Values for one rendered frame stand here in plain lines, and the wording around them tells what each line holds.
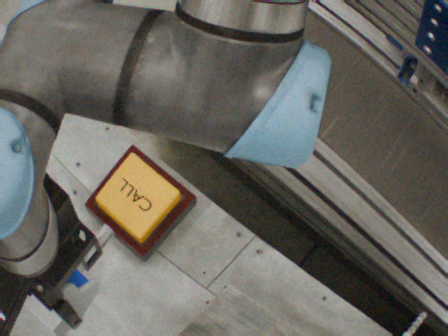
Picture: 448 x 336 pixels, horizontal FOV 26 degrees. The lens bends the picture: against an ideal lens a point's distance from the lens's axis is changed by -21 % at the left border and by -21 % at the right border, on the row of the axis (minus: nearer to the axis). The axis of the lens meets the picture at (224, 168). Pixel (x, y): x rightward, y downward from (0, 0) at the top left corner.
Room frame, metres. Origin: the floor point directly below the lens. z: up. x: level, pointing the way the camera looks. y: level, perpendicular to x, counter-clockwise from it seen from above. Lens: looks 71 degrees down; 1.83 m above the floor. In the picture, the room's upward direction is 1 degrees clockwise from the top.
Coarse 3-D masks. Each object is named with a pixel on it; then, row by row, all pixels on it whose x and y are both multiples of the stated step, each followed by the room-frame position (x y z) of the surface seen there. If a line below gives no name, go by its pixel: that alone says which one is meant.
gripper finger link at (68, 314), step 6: (60, 300) 0.15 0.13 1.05; (54, 306) 0.14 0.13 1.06; (60, 306) 0.14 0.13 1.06; (66, 306) 0.14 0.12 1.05; (60, 312) 0.14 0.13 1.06; (66, 312) 0.14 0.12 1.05; (72, 312) 0.14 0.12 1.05; (66, 318) 0.13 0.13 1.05; (72, 318) 0.14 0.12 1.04; (78, 318) 0.14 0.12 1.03; (72, 324) 0.13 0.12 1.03; (78, 324) 0.14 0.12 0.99
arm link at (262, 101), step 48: (192, 0) 0.27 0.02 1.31; (240, 0) 0.27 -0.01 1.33; (288, 0) 0.27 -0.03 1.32; (144, 48) 0.25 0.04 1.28; (192, 48) 0.25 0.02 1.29; (240, 48) 0.24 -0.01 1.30; (288, 48) 0.25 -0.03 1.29; (144, 96) 0.23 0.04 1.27; (192, 96) 0.23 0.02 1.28; (240, 96) 0.22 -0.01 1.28; (288, 96) 0.22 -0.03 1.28; (192, 144) 0.21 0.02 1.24; (240, 144) 0.21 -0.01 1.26; (288, 144) 0.20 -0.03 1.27
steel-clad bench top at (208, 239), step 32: (0, 32) 0.53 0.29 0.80; (64, 128) 0.39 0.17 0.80; (96, 128) 0.39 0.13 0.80; (64, 160) 0.35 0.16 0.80; (96, 160) 0.35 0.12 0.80; (160, 160) 0.36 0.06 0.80; (192, 192) 0.33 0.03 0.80; (96, 224) 0.29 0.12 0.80; (192, 224) 0.29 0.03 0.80; (224, 224) 0.30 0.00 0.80; (128, 256) 0.26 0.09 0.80; (160, 256) 0.26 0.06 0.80; (192, 256) 0.26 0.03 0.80; (224, 256) 0.26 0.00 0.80; (256, 256) 0.26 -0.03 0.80; (128, 288) 0.22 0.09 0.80; (160, 288) 0.23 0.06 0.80; (192, 288) 0.23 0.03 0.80; (224, 288) 0.23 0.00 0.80; (256, 288) 0.23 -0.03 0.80; (288, 288) 0.23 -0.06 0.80; (320, 288) 0.23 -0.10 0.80; (32, 320) 0.16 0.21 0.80; (96, 320) 0.18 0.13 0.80; (128, 320) 0.19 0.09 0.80; (160, 320) 0.19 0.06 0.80; (192, 320) 0.19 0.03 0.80; (288, 320) 0.19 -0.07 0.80; (320, 320) 0.19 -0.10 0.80; (352, 320) 0.19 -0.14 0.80
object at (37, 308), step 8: (104, 224) 0.25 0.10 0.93; (104, 232) 0.24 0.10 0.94; (112, 232) 0.25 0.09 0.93; (104, 240) 0.24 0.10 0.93; (88, 256) 0.22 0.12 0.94; (80, 264) 0.21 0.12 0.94; (80, 272) 0.20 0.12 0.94; (72, 280) 0.19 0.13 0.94; (80, 280) 0.19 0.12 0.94; (88, 280) 0.19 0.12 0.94; (32, 296) 0.17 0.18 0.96; (24, 304) 0.16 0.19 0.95; (32, 304) 0.16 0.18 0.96; (40, 304) 0.16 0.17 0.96; (32, 312) 0.15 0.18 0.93; (40, 312) 0.15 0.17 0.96; (48, 312) 0.15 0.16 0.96; (40, 320) 0.14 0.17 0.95; (48, 320) 0.14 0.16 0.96; (56, 320) 0.14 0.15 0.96; (56, 328) 0.14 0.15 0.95; (64, 328) 0.14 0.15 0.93
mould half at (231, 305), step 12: (228, 288) 0.21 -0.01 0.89; (216, 300) 0.20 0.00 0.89; (228, 300) 0.20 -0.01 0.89; (240, 300) 0.20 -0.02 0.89; (252, 300) 0.20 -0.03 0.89; (204, 312) 0.19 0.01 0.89; (216, 312) 0.19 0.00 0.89; (228, 312) 0.19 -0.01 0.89; (240, 312) 0.19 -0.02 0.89; (252, 312) 0.19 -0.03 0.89; (264, 312) 0.19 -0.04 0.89; (192, 324) 0.17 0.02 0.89; (204, 324) 0.17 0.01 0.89; (216, 324) 0.17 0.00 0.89; (228, 324) 0.17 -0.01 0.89; (240, 324) 0.17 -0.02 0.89; (252, 324) 0.17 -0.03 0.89; (264, 324) 0.17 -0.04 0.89
